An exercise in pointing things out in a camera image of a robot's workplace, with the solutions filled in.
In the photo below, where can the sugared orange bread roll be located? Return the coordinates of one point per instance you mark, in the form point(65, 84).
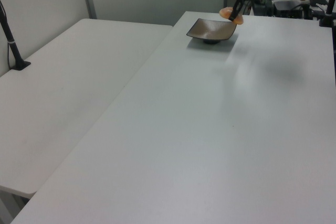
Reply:
point(239, 20)

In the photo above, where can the white side table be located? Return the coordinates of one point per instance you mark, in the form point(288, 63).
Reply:
point(65, 90)

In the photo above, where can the square brown ceramic plate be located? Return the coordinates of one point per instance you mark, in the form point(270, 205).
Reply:
point(210, 28)

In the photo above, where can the black pole with table clamp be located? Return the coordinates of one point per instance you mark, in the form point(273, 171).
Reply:
point(330, 3)

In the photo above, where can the black electronics box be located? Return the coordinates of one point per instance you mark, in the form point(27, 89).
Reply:
point(288, 7)

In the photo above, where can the black camera pole with base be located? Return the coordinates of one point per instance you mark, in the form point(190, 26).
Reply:
point(11, 45)

